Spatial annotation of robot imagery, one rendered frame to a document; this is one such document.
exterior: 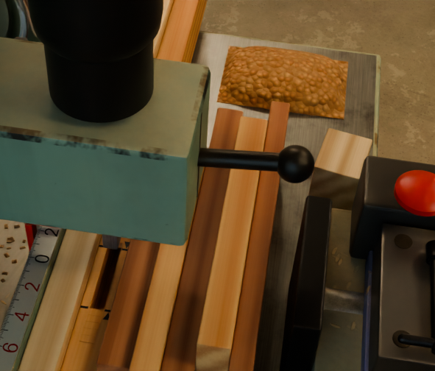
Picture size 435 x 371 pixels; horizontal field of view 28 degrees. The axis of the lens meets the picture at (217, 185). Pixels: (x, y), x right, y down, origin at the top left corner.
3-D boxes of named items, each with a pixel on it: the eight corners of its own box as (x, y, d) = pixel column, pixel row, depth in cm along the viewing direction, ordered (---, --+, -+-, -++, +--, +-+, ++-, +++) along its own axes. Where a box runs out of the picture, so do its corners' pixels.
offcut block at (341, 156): (349, 219, 61) (360, 179, 58) (305, 207, 61) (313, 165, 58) (362, 179, 63) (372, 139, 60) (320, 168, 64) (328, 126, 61)
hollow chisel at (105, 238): (117, 249, 52) (114, 194, 48) (102, 247, 52) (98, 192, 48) (121, 238, 52) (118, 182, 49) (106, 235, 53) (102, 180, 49)
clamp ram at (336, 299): (403, 431, 50) (441, 349, 43) (274, 411, 50) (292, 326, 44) (404, 302, 56) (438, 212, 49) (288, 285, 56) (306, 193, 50)
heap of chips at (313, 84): (344, 119, 68) (347, 101, 66) (216, 101, 68) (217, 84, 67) (347, 62, 72) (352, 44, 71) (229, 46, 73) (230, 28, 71)
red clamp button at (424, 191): (448, 224, 46) (453, 211, 45) (391, 216, 46) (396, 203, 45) (447, 182, 48) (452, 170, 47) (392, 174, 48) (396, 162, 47)
